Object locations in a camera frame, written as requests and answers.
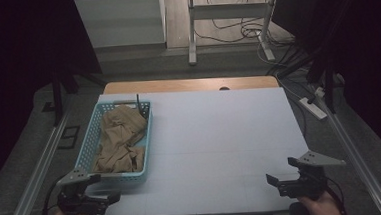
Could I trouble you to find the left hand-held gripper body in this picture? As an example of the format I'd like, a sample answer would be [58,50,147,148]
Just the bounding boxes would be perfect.
[55,166,111,215]

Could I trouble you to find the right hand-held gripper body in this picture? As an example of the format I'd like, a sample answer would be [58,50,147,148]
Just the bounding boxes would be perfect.
[275,148,348,203]

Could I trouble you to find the light blue plastic basket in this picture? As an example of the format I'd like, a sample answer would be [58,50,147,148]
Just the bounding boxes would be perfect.
[71,99,157,189]

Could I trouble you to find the tan pants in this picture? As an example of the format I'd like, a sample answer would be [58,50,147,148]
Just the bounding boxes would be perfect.
[87,93,154,177]

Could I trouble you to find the person's right hand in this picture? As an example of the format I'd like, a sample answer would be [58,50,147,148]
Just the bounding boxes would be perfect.
[297,189,343,215]

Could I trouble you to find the black floor socket plate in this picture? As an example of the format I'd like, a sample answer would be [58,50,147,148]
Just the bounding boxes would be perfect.
[56,124,82,151]

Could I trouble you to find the white power strip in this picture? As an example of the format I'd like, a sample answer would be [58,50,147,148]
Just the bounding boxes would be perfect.
[298,95,329,122]

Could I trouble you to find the white table mat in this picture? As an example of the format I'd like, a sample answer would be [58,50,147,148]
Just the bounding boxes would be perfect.
[51,81,314,215]

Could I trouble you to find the black metal stand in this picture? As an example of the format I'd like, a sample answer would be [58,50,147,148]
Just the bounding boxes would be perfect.
[274,37,350,118]
[47,59,110,127]

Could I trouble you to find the black curtain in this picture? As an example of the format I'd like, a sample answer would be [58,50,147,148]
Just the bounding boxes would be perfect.
[271,0,381,166]
[0,0,109,193]

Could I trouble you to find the wooden table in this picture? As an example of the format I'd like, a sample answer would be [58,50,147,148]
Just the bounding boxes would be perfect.
[102,71,280,99]

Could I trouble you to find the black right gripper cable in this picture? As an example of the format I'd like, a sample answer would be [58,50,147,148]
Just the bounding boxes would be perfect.
[324,176,348,215]

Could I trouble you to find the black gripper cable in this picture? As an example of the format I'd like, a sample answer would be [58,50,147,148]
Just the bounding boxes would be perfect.
[324,176,348,215]
[39,176,68,215]

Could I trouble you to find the aluminium rail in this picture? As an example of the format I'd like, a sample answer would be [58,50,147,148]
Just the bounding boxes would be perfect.
[311,85,381,215]
[0,104,79,215]

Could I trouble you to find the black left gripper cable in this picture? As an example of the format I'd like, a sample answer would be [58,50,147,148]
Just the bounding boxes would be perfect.
[39,176,68,215]

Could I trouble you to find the black floor cables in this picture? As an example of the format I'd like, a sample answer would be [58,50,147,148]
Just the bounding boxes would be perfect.
[193,0,298,55]

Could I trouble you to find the white desk frame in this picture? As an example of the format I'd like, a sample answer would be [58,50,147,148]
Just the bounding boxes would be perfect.
[185,0,285,67]

